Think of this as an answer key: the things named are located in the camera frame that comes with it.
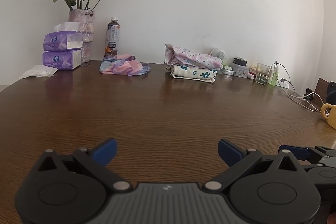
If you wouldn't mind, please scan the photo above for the clear glass cup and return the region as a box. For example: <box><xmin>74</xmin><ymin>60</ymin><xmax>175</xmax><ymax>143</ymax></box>
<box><xmin>255</xmin><ymin>63</ymin><xmax>272</xmax><ymax>85</ymax></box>

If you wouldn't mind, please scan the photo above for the folded pink floral cloth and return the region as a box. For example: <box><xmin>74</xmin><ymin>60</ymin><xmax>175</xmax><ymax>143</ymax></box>
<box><xmin>164</xmin><ymin>44</ymin><xmax>223</xmax><ymax>69</ymax></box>

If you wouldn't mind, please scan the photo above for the black bag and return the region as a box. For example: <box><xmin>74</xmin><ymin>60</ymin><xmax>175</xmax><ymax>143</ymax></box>
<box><xmin>325</xmin><ymin>81</ymin><xmax>336</xmax><ymax>105</ymax></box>

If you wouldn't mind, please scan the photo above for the yellow mug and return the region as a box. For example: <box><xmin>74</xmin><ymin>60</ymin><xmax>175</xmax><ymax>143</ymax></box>
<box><xmin>321</xmin><ymin>103</ymin><xmax>336</xmax><ymax>130</ymax></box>

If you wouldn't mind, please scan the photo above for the sealed purple tissue pack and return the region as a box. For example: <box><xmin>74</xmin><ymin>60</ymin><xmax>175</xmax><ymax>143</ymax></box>
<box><xmin>42</xmin><ymin>49</ymin><xmax>82</xmax><ymax>70</ymax></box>

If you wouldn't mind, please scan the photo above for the opened purple tissue pack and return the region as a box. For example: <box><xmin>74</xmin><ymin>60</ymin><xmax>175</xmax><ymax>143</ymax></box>
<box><xmin>43</xmin><ymin>22</ymin><xmax>83</xmax><ymax>52</ymax></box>

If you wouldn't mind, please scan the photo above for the green spray bottle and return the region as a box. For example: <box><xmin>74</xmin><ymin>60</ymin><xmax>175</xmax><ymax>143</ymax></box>
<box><xmin>270</xmin><ymin>64</ymin><xmax>279</xmax><ymax>86</ymax></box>

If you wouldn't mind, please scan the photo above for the folded white teal-flower cloth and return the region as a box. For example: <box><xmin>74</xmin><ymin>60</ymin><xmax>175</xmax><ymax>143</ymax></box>
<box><xmin>170</xmin><ymin>64</ymin><xmax>218</xmax><ymax>83</ymax></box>

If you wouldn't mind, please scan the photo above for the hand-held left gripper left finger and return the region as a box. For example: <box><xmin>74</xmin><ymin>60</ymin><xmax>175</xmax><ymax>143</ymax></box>
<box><xmin>37</xmin><ymin>138</ymin><xmax>133</xmax><ymax>192</ymax></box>

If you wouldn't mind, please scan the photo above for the pink blue purple mesh vest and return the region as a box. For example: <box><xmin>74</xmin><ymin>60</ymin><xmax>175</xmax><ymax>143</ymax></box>
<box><xmin>99</xmin><ymin>54</ymin><xmax>151</xmax><ymax>76</ymax></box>

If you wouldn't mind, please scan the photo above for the white charging cable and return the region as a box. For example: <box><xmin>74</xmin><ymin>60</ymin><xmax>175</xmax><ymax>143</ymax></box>
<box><xmin>273</xmin><ymin>61</ymin><xmax>319</xmax><ymax>112</ymax></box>

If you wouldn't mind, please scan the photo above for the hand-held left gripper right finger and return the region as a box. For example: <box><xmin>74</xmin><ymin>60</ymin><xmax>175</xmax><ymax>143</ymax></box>
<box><xmin>203</xmin><ymin>138</ymin><xmax>302</xmax><ymax>193</ymax></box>

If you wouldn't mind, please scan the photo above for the brown tea bottle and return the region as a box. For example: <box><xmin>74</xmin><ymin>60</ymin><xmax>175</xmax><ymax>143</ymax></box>
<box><xmin>104</xmin><ymin>17</ymin><xmax>121</xmax><ymax>61</ymax></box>

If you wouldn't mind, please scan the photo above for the crumpled white tissue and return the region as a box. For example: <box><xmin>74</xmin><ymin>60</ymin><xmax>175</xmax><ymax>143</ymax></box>
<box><xmin>20</xmin><ymin>65</ymin><xmax>59</xmax><ymax>79</ymax></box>

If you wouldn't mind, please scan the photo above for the white round robot speaker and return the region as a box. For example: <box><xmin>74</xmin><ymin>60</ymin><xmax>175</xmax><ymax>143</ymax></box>
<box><xmin>210</xmin><ymin>48</ymin><xmax>226</xmax><ymax>62</ymax></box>

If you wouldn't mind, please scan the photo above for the pale purple textured vase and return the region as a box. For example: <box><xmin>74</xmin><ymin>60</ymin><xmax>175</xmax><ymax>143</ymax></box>
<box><xmin>69</xmin><ymin>9</ymin><xmax>95</xmax><ymax>66</ymax></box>

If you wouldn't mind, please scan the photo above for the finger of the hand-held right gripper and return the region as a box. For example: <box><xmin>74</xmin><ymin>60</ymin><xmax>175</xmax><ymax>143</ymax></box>
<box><xmin>315</xmin><ymin>145</ymin><xmax>336</xmax><ymax>157</ymax></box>
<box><xmin>278</xmin><ymin>145</ymin><xmax>319</xmax><ymax>161</ymax></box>

